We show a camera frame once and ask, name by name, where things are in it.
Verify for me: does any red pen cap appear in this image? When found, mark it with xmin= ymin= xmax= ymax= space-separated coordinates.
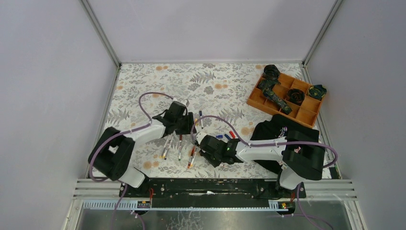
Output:
xmin=229 ymin=131 xmax=236 ymax=139

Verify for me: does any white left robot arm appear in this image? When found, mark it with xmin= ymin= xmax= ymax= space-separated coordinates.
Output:
xmin=88 ymin=101 xmax=196 ymax=188

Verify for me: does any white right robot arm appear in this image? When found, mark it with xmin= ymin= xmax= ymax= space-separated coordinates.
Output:
xmin=194 ymin=131 xmax=325 ymax=190

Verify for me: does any white pen brown cap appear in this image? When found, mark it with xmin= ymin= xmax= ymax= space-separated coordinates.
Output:
xmin=178 ymin=134 xmax=183 ymax=161

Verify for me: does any white pen black cap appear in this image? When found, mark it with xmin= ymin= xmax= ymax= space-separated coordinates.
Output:
xmin=188 ymin=146 xmax=199 ymax=168

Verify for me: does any clear pen orange end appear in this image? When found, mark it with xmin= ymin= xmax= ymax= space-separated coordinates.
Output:
xmin=187 ymin=146 xmax=196 ymax=169

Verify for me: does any white pen blue end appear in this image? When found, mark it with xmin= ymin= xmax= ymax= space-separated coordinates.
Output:
xmin=164 ymin=135 xmax=174 ymax=160

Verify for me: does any white pen yellow end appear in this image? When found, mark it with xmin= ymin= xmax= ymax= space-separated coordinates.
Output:
xmin=160 ymin=135 xmax=171 ymax=158

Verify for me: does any floral patterned table mat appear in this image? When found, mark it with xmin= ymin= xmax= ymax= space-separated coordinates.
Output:
xmin=103 ymin=63 xmax=282 ymax=179

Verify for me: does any black floral cloth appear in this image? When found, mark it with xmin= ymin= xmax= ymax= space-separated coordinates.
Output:
xmin=251 ymin=115 xmax=325 ymax=181

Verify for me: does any dark patterned fabric roll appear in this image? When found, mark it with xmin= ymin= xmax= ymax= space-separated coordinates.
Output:
xmin=258 ymin=79 xmax=293 ymax=115

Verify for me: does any dark rolled fabric flower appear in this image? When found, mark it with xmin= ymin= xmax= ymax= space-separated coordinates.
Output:
xmin=262 ymin=64 xmax=280 ymax=80

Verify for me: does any dark rolled flower in tray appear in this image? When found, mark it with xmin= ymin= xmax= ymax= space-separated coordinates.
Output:
xmin=286 ymin=88 xmax=305 ymax=106

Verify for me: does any wooden compartment tray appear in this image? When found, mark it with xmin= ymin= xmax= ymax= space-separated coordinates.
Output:
xmin=247 ymin=73 xmax=323 ymax=128

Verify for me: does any dark green rolled flower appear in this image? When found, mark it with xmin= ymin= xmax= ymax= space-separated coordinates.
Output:
xmin=307 ymin=84 xmax=327 ymax=101

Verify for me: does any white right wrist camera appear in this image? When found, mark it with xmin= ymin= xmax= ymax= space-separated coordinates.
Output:
xmin=195 ymin=132 xmax=207 ymax=145

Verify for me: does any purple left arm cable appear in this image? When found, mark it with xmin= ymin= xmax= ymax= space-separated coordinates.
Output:
xmin=88 ymin=92 xmax=175 ymax=230

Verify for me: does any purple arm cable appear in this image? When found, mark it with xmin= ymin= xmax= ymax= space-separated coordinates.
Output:
xmin=88 ymin=92 xmax=175 ymax=230
xmin=190 ymin=115 xmax=339 ymax=230

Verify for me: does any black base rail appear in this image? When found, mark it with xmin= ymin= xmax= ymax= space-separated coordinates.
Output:
xmin=119 ymin=178 xmax=306 ymax=208

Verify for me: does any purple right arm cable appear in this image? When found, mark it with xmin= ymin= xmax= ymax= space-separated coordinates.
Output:
xmin=190 ymin=115 xmax=339 ymax=230

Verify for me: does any white slotted cable duct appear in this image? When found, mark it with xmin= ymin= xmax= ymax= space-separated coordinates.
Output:
xmin=81 ymin=199 xmax=288 ymax=212

